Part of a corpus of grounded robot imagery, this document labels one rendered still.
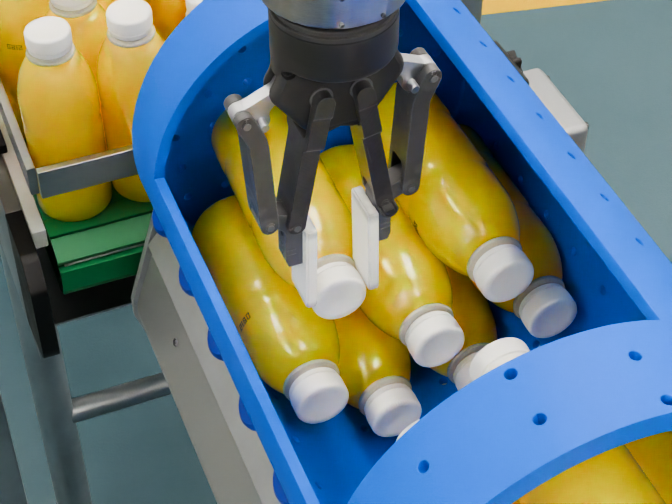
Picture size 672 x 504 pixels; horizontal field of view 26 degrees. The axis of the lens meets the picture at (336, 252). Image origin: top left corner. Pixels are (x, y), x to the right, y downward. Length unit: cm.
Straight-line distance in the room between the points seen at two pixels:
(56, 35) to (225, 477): 39
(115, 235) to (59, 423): 66
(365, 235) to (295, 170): 8
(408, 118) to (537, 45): 218
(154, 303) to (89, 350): 116
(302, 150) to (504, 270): 18
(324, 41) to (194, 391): 49
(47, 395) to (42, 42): 77
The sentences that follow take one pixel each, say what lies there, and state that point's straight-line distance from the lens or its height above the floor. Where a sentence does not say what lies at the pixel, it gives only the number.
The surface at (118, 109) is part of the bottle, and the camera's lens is 128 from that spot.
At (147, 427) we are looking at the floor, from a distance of 233.
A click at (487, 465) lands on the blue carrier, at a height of 121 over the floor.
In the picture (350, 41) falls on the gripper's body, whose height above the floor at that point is 133.
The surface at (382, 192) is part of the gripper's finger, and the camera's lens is 93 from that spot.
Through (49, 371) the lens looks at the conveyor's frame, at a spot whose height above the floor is 42.
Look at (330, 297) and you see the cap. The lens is 98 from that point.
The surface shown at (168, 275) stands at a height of 92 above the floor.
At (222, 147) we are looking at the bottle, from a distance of 108.
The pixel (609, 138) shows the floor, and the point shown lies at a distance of 286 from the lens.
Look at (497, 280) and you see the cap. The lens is 98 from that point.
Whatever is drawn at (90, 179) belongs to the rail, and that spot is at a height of 96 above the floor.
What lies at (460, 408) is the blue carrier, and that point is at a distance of 77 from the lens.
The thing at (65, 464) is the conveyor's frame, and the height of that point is 23.
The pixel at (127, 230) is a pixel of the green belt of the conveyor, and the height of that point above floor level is 90.
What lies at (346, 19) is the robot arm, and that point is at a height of 135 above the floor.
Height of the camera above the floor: 181
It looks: 44 degrees down
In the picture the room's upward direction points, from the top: straight up
